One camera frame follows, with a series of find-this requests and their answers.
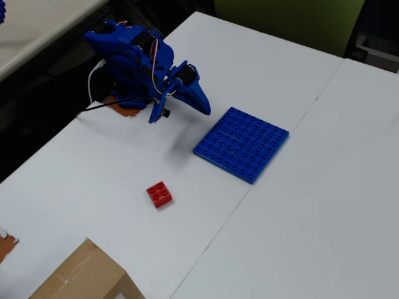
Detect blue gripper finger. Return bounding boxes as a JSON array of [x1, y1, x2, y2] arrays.
[[171, 89, 205, 115], [183, 81, 211, 115]]

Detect red 2x2 toy block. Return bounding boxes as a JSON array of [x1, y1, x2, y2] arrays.
[[146, 181, 174, 209]]

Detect blue 8x8 studded plate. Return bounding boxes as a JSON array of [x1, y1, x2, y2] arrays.
[[192, 107, 290, 185]]

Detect green chair back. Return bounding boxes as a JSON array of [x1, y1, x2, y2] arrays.
[[214, 0, 365, 59]]

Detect dark grey office furniture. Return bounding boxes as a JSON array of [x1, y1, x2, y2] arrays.
[[344, 0, 399, 75]]

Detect blue robot arm base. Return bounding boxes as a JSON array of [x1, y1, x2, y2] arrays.
[[110, 88, 148, 110]]

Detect white paper table cover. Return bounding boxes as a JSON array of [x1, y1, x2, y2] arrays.
[[0, 11, 344, 299], [171, 57, 399, 299]]

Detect white desk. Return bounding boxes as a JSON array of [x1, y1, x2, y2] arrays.
[[0, 0, 112, 82]]

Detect white cable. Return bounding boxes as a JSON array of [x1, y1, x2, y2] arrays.
[[87, 60, 105, 104]]

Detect brown cardboard box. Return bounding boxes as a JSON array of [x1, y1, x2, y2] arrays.
[[27, 238, 147, 299]]

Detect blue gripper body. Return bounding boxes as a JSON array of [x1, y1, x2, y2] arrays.
[[165, 60, 200, 94]]

